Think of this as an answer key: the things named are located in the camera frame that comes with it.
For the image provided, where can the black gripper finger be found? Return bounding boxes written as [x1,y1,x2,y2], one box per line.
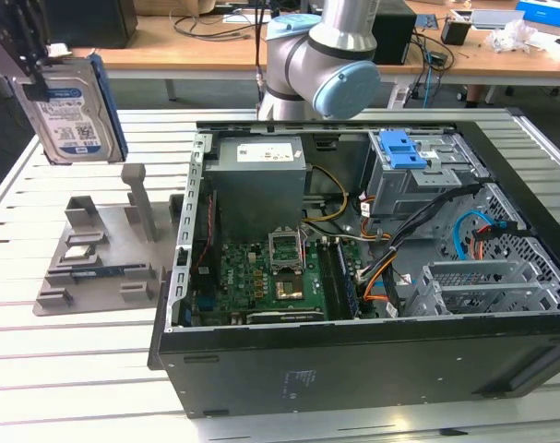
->
[20,59,49,102]

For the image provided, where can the hard disk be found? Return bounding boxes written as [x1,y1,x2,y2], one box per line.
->
[10,53,130,166]

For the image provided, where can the grey metal disk bay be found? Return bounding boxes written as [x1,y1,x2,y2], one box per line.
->
[401,258,560,317]

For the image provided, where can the large black box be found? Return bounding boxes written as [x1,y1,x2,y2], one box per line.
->
[42,0,138,50]

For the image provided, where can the silver CPU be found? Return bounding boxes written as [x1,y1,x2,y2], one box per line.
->
[63,245,96,265]

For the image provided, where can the grey parts rack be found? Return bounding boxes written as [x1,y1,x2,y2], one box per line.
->
[32,163,186,318]

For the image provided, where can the RAM stick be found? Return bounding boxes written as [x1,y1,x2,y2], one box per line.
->
[70,266,125,280]

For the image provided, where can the grey power supply unit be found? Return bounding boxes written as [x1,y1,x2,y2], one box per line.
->
[204,135,307,232]

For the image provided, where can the green motherboard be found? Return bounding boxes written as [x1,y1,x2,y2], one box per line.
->
[186,230,377,327]

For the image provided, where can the metal socket cover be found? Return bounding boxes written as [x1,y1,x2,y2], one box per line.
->
[268,227,306,276]

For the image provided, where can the CPU socket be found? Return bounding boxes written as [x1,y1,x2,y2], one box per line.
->
[273,275,306,301]

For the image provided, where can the black graphics card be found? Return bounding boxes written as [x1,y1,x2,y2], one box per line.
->
[245,307,328,327]

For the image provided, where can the black RAM slot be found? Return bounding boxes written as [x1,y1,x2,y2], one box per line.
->
[324,238,345,320]
[330,238,352,320]
[318,238,339,320]

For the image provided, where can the small black computer tower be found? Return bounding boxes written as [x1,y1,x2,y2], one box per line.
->
[374,0,419,66]

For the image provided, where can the white power strip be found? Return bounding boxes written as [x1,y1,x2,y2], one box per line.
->
[389,86,411,110]

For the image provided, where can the blue plastic drive latch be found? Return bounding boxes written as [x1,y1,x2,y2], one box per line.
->
[379,131,430,172]

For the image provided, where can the grey metal drive cage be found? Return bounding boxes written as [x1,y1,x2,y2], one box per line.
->
[362,128,492,232]

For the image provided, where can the black open PC case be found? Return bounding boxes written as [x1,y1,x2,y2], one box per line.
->
[148,106,560,420]

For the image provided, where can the black square holder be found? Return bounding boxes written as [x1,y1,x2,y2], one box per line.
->
[440,20,472,46]

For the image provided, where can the grey flat tray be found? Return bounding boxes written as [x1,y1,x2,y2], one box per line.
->
[471,8,525,31]

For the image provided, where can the clear plastic bags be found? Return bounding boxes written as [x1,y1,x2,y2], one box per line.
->
[484,22,539,54]

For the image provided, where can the blue white cardboard box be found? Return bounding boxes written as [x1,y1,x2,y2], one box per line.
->
[514,0,560,36]

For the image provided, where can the yellow power wires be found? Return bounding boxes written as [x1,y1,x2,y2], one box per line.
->
[304,164,350,222]

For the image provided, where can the red orange wire bundle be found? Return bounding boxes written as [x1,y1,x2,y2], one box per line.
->
[356,191,394,242]

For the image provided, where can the orange data wire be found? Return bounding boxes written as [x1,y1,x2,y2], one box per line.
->
[360,262,400,304]

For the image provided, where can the black cable bundle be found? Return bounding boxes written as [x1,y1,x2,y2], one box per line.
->
[355,182,493,319]

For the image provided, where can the blue data wire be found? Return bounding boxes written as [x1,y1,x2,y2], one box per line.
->
[365,210,512,299]

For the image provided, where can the wooden desk white frame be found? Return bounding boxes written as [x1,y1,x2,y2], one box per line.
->
[0,0,560,111]

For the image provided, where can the red orange disk power wire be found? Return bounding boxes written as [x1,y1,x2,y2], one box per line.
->
[471,221,530,262]

